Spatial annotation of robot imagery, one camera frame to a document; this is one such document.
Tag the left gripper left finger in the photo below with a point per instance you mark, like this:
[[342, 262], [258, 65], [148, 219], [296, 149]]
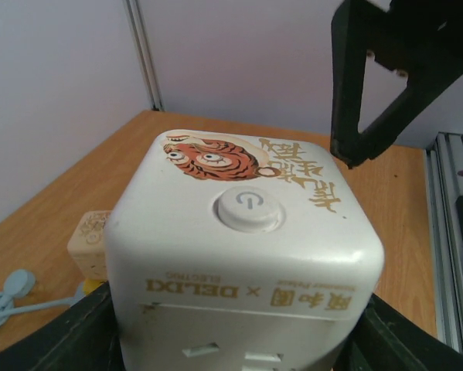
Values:
[[83, 338]]

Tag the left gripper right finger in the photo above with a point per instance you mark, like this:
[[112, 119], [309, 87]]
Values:
[[385, 340]]

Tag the white cube socket adapter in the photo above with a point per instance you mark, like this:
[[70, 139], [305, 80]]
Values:
[[235, 252]]

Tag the blue power strip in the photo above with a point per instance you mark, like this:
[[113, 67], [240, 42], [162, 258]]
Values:
[[18, 285]]

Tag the tan cube adapter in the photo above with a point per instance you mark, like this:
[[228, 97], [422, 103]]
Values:
[[86, 246]]

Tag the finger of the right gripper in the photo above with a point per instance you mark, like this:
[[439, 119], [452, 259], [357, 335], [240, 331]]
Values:
[[390, 61]]

